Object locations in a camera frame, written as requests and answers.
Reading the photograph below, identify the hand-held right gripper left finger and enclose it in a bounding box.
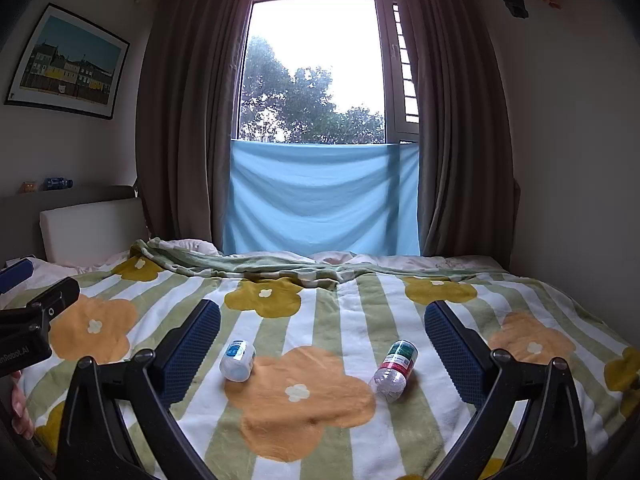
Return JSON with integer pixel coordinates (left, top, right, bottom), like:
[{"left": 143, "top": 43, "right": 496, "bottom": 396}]
[{"left": 56, "top": 299, "right": 222, "bottom": 480}]

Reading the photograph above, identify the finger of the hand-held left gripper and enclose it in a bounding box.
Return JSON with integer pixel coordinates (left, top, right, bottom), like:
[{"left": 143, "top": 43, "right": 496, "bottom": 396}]
[
  {"left": 0, "top": 277, "right": 81, "bottom": 342},
  {"left": 0, "top": 257, "right": 36, "bottom": 297}
]

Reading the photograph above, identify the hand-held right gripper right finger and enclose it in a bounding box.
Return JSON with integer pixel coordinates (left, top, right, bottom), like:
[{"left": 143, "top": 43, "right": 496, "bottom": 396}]
[{"left": 424, "top": 300, "right": 589, "bottom": 480}]

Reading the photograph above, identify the white bottle blue label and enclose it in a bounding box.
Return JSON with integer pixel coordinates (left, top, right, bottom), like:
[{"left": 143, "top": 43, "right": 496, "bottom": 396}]
[{"left": 219, "top": 339, "right": 257, "bottom": 382}]

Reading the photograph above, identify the clear bottle red green label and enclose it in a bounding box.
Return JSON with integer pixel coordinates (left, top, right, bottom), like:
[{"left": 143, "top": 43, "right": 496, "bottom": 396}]
[{"left": 368, "top": 339, "right": 419, "bottom": 404}]

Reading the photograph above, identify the person's left hand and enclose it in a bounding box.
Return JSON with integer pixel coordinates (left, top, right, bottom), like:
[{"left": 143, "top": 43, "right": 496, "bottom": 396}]
[{"left": 10, "top": 369, "right": 35, "bottom": 439}]

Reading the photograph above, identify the grey headboard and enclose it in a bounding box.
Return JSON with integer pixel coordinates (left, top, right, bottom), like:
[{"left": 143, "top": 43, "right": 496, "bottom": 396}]
[{"left": 0, "top": 184, "right": 147, "bottom": 264}]

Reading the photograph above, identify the white headboard cushion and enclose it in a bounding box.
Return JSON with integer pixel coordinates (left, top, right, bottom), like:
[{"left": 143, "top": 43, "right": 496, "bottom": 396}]
[{"left": 39, "top": 197, "right": 152, "bottom": 267}]

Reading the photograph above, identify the floral striped blanket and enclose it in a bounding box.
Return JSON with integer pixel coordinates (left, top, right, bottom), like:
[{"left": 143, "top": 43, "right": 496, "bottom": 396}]
[{"left": 15, "top": 238, "right": 640, "bottom": 480}]

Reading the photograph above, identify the light blue cloth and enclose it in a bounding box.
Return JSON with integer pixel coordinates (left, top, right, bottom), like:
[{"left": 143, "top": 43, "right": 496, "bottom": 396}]
[{"left": 223, "top": 139, "right": 421, "bottom": 257}]

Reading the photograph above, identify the framed town picture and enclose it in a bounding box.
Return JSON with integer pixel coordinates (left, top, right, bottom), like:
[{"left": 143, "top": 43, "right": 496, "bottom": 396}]
[{"left": 4, "top": 3, "right": 131, "bottom": 121}]

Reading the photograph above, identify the brown curtain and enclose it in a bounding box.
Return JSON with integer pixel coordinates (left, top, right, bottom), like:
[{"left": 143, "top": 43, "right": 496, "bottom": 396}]
[
  {"left": 399, "top": 0, "right": 517, "bottom": 272},
  {"left": 134, "top": 0, "right": 257, "bottom": 257}
]

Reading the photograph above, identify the window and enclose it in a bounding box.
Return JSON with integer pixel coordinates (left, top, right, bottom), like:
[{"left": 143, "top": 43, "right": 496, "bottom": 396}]
[{"left": 238, "top": 0, "right": 422, "bottom": 145}]

